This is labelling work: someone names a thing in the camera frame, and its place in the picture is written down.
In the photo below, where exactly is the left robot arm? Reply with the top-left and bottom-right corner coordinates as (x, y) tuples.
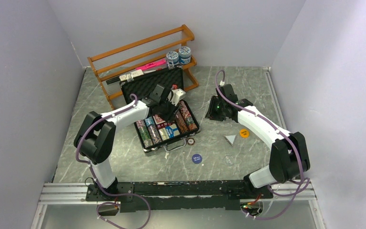
(74, 84), (186, 200)

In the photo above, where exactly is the purple chip stack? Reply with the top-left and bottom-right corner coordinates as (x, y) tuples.
(136, 120), (146, 128)

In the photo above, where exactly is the black poker chip case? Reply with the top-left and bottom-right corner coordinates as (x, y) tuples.
(120, 68), (200, 153)

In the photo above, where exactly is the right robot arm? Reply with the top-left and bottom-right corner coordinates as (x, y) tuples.
(205, 83), (310, 198)

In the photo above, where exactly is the red white chip stack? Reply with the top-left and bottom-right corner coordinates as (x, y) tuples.
(179, 101), (198, 131)

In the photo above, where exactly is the light blue chip stack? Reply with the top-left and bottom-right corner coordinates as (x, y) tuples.
(144, 116), (155, 126)

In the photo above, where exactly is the blue tin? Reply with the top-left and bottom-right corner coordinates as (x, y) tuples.
(178, 46), (192, 65)
(165, 51), (179, 67)

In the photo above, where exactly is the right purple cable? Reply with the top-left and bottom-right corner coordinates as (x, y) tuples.
(214, 69), (311, 221)

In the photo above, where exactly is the orange big blind button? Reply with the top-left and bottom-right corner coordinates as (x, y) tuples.
(239, 128), (250, 138)

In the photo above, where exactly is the single chip by handle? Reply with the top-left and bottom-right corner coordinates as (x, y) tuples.
(187, 138), (195, 146)

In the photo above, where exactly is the pink highlighter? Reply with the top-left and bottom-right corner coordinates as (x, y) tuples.
(135, 58), (167, 72)

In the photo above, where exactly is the blue orange chip stack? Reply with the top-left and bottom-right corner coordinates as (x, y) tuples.
(147, 125), (162, 144)

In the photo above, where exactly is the blue tin left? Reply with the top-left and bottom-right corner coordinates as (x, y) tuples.
(165, 51), (179, 67)

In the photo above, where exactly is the green chip stack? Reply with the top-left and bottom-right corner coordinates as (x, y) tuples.
(138, 126), (153, 148)

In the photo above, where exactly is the blue tin right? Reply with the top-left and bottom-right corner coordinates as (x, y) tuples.
(178, 46), (192, 65)

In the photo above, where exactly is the black base frame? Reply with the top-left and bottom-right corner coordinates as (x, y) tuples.
(85, 180), (273, 213)

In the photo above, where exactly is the brown orange chip stack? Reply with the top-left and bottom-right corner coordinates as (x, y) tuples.
(175, 111), (189, 134)

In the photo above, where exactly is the wooden shelf rack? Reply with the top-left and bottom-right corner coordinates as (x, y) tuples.
(87, 24), (195, 110)

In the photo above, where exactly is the blue small blind button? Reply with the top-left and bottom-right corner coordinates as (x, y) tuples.
(192, 154), (203, 164)

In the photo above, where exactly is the red playing card deck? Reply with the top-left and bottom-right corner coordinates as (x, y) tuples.
(153, 114), (165, 125)

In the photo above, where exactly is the blue Texas Hold'em card deck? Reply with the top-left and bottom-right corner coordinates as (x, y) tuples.
(158, 124), (180, 141)

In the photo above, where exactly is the white triangle piece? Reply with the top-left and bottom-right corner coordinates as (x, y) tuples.
(224, 135), (237, 146)

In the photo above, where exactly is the purple cable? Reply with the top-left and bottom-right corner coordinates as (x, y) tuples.
(214, 69), (311, 221)
(75, 93), (152, 229)

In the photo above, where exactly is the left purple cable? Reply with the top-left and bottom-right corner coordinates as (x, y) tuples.
(75, 93), (152, 229)

